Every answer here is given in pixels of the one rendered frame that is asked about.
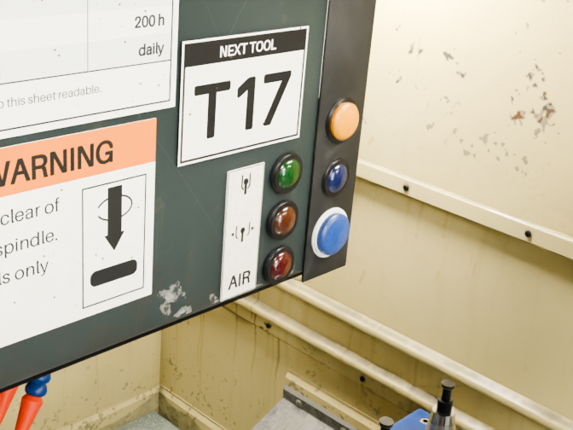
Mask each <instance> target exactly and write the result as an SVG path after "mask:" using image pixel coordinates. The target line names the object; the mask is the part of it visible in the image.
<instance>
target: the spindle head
mask: <svg viewBox="0 0 573 430"><path fill-rule="evenodd" d="M327 2H328V0H179V8H178V32H177V80H176V104H175V107H168V108H164V109H159V110H154V111H149V112H145V113H136V114H132V115H127V116H122V117H117V118H113V119H104V120H100V121H95V122H90V123H86V124H81V125H72V126H68V127H63V128H58V129H53V130H49V131H40V132H36V133H31V134H26V135H22V136H17V137H9V138H4V139H0V148H3V147H8V146H13V145H17V144H22V143H26V142H34V141H39V140H43V139H48V138H52V137H60V136H65V135H70V134H74V133H79V132H83V131H92V130H96V129H101V128H105V127H109V126H114V125H122V124H127V123H131V122H136V121H140V120H145V119H153V118H156V119H157V120H156V151H155V182H154V213H153V274H152V294H149V295H148V296H145V297H142V298H140V299H135V300H133V301H131V302H128V303H125V304H122V305H119V306H116V307H113V308H111V309H109V310H106V311H102V312H99V313H97V314H95V315H92V316H89V317H85V318H83V319H80V320H77V321H75V322H71V323H68V324H66V325H63V326H60V327H59V328H54V329H51V330H49V331H47V332H44V333H41V334H37V335H34V336H32V337H30V338H27V339H24V340H21V341H18V342H15V343H13V344H10V345H8V346H4V347H1V348H0V393H2V392H6V391H8V390H10V389H13V388H15V387H18V386H21V385H23V384H26V383H27V382H30V381H34V380H36V379H38V378H41V377H43V376H46V375H49V374H51V373H54V372H55V371H58V370H61V369H64V368H66V367H69V366H71V365H74V364H75V363H79V362H82V361H84V360H86V359H89V358H91V357H94V356H97V355H99V354H102V353H103V352H108V351H110V350H112V349H114V348H117V347H119V346H122V345H125V344H127V343H130V342H132V341H134V340H138V339H140V338H142V337H145V336H147V335H150V334H153V333H156V332H158V331H160V330H162V329H165V328H169V327H170V326H173V325H176V324H178V323H181V322H184V321H186V320H188V319H190V318H193V317H197V316H199V315H201V314H204V313H206V312H208V311H212V310H214V309H216V308H218V307H221V306H224V305H227V304H229V303H232V302H234V301H236V300H238V299H242V298H245V297H247V296H249V295H252V294H254V293H257V292H260V291H262V290H264V289H266V288H271V287H273V286H275V285H272V284H270V283H268V282H266V281H265V279H264V276H263V266H264V263H265V260H266V258H267V257H268V256H269V254H270V253H271V252H272V251H273V250H274V249H275V248H276V247H278V246H281V245H285V246H288V247H290V248H291V249H292V250H293V253H294V266H293V268H292V272H291V273H290V275H289V276H288V278H287V279H286V280H285V281H288V280H290V279H293V278H295V277H297V276H301V275H302V270H303V261H304V244H305V235H306V226H307V217H308V208H309V199H310V182H311V173H312V165H313V155H314V146H315V129H316V121H317V112H318V102H319V89H320V81H321V64H322V55H323V45H324V37H325V28H326V18H327ZM294 26H309V35H308V44H307V54H306V64H305V74H304V92H303V101H302V111H301V120H300V131H299V137H297V138H293V139H290V140H286V141H283V142H277V143H273V144H270V145H266V146H262V147H259V148H252V149H248V150H245V151H241V152H238V153H234V154H228V155H224V156H221V157H216V158H213V159H209V160H203V161H200V162H196V163H193V164H189V165H185V166H179V167H177V121H178V98H179V75H180V52H181V41H185V40H192V39H199V38H212V37H219V36H226V35H233V34H240V33H247V32H260V31H267V30H274V29H281V28H287V27H294ZM289 152H291V153H295V154H297V155H298V156H299V157H300V158H301V160H302V162H303V174H302V177H301V179H300V181H299V183H298V185H297V187H296V188H295V189H294V190H292V191H291V192H290V193H288V194H284V195H282V194H279V193H277V192H275V191H274V190H273V188H272V186H271V182H270V176H271V172H272V169H273V166H274V164H275V162H276V161H277V160H278V159H279V158H280V157H281V156H282V155H283V154H285V153H289ZM262 162H264V163H265V164H264V176H263V198H262V209H261V220H260V232H259V243H258V265H257V276H256V287H255V288H254V289H252V290H250V291H247V292H244V293H241V294H239V295H236V296H234V297H232V298H229V299H226V300H224V301H220V300H219V299H220V285H221V270H222V256H223V227H224V213H225V199H226V184H227V171H232V170H235V169H239V168H242V167H245V166H251V165H255V164H258V163H262ZM282 200H291V201H293V202H294V203H295V204H296V205H297V207H298V223H297V225H296V227H295V229H294V231H293V232H292V233H291V234H290V235H289V236H288V237H287V238H286V239H284V240H281V241H277V240H275V239H273V238H271V237H270V236H269V234H268V231H267V221H268V217H269V214H270V212H271V210H272V209H273V208H274V206H275V205H276V204H278V203H279V202H280V201H282ZM285 281H283V282H285Z"/></svg>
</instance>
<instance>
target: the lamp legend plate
mask: <svg viewBox="0 0 573 430"><path fill-rule="evenodd" d="M264 164H265V163H264V162H262V163H258V164H255V165H251V166H245V167H242V168H239V169H235V170H232V171H227V184H226V199H225V213H224V227H223V256H222V270H221V285H220V299H219V300H220V301H224V300H226V299H229V298H232V297H234V296H236V295H239V294H241V293H244V292H247V291H250V290H252V289H254V288H255V287H256V276H257V265H258V243H259V232H260V220H261V209H262V198H263V176H264Z"/></svg>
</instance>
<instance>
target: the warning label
mask: <svg viewBox="0 0 573 430"><path fill-rule="evenodd" d="M156 120H157V119H156V118H153V119H145V120H140V121H136V122H131V123H127V124H122V125H114V126H109V127H105V128H101V129H96V130H92V131H83V132H79V133H74V134H70V135H65V136H60V137H52V138H48V139H43V140H39V141H34V142H26V143H22V144H17V145H13V146H8V147H3V148H0V348H1V347H4V346H8V345H10V344H13V343H15V342H18V341H21V340H24V339H27V338H30V337H32V336H34V335H37V334H41V333H44V332H47V331H49V330H51V329H54V328H59V327H60V326H63V325H66V324H68V323H72V322H75V321H77V320H80V319H83V318H85V317H89V316H92V315H95V314H97V313H99V312H102V311H106V310H109V309H111V308H113V307H116V306H119V305H122V304H125V303H128V302H131V301H133V300H135V299H140V298H142V297H145V296H148V295H149V294H152V274H153V213H154V182H155V151H156Z"/></svg>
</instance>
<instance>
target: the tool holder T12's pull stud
mask: <svg viewBox="0 0 573 430"><path fill-rule="evenodd" d="M441 386H442V388H443V393H442V395H441V396H439V397H438V400H437V412H439V413H441V414H444V415H448V414H450V413H451V412H452V407H453V402H454V400H453V399H452V398H451V392H452V390H453V389H454V387H455V383H454V382H453V381H451V380H443V381H442V384H441Z"/></svg>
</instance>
